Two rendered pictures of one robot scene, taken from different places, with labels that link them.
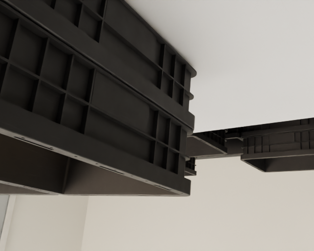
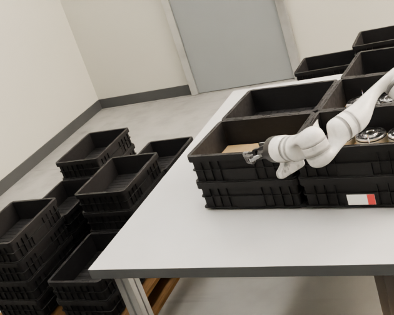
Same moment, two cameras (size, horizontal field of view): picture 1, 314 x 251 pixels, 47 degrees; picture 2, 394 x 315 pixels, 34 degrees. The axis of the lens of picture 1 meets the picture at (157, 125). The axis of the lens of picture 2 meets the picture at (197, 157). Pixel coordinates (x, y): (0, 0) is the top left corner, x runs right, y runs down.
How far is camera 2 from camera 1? 1.81 m
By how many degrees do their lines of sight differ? 20
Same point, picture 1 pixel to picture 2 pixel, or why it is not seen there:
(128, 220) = (30, 64)
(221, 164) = not seen: outside the picture
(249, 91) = (170, 219)
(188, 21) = (231, 217)
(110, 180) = (210, 142)
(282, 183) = not seen: outside the picture
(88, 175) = (217, 137)
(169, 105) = (218, 185)
